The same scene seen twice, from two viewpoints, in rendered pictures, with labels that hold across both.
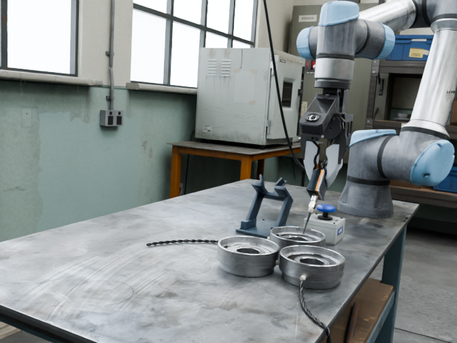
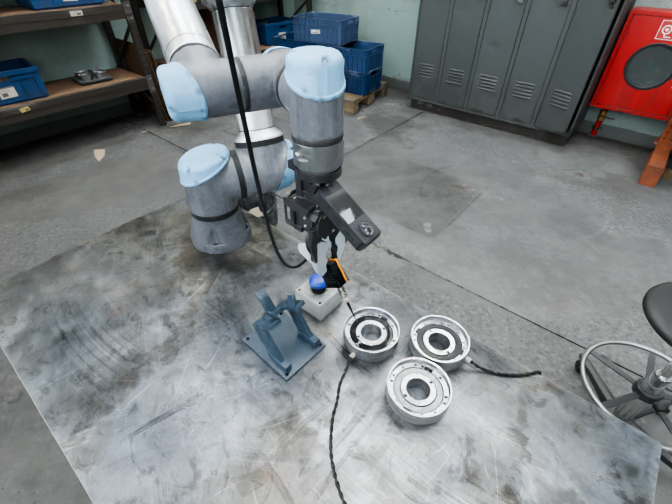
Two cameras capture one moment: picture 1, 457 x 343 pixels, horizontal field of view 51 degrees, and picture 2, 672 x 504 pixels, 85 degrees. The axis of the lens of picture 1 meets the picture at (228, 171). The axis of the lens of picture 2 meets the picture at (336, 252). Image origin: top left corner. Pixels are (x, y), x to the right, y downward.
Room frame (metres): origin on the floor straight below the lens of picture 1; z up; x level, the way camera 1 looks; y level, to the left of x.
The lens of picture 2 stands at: (0.85, 0.29, 1.39)
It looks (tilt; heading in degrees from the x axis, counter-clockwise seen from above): 40 degrees down; 282
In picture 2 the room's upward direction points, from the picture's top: straight up
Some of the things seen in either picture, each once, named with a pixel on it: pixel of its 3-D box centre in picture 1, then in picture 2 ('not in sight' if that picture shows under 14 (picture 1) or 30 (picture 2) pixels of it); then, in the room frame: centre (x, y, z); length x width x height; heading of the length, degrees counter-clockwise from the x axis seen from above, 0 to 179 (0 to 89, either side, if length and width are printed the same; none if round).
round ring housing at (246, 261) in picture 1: (247, 256); (417, 391); (0.78, -0.04, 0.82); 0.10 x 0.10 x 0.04
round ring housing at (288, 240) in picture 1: (296, 243); (371, 335); (0.87, -0.14, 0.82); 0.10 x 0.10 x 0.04
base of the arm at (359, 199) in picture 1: (366, 194); (218, 219); (1.30, -0.39, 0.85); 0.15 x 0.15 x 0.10
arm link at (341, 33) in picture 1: (338, 32); (315, 96); (0.99, -0.20, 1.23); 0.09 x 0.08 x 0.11; 128
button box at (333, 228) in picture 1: (324, 227); (317, 294); (1.00, -0.22, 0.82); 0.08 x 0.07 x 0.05; 152
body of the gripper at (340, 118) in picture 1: (330, 111); (316, 197); (0.99, -0.20, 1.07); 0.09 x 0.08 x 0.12; 150
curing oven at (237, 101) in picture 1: (255, 99); not in sight; (3.46, -0.16, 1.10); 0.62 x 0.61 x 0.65; 152
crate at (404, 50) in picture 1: (419, 51); not in sight; (4.21, -1.57, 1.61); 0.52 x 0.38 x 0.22; 65
